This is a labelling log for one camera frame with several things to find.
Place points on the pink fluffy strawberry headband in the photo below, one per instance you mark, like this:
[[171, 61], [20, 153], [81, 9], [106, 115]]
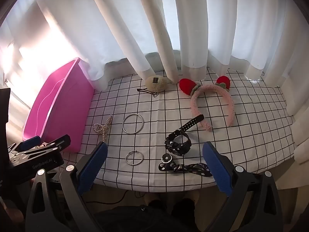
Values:
[[228, 101]]

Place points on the pink plastic bin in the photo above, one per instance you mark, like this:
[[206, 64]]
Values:
[[60, 101]]

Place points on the dark flat panel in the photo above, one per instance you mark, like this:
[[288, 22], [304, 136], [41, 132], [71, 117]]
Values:
[[4, 118]]

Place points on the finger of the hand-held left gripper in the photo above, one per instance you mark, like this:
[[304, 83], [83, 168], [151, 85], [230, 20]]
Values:
[[29, 143], [60, 141]]

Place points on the pearl hair claw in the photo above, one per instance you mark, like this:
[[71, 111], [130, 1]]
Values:
[[104, 131]]

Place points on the person's left hand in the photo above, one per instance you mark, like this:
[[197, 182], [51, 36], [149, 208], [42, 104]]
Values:
[[12, 212]]

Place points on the brown metal hair clip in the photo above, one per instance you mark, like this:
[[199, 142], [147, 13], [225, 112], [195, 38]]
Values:
[[144, 91]]

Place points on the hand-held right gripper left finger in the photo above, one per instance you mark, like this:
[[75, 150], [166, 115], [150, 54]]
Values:
[[93, 169]]

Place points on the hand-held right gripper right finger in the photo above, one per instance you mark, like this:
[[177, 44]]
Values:
[[217, 166]]

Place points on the small silver hoop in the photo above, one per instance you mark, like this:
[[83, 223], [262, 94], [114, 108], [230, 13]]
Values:
[[125, 158]]

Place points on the beige fluffy hair clip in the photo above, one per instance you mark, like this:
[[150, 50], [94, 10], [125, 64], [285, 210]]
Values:
[[155, 83]]

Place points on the black wrist watch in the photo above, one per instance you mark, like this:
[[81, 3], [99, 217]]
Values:
[[185, 125]]

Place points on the white curtain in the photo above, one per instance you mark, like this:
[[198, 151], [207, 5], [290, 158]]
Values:
[[144, 17]]

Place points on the large silver bangle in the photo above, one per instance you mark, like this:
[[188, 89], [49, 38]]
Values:
[[123, 123]]

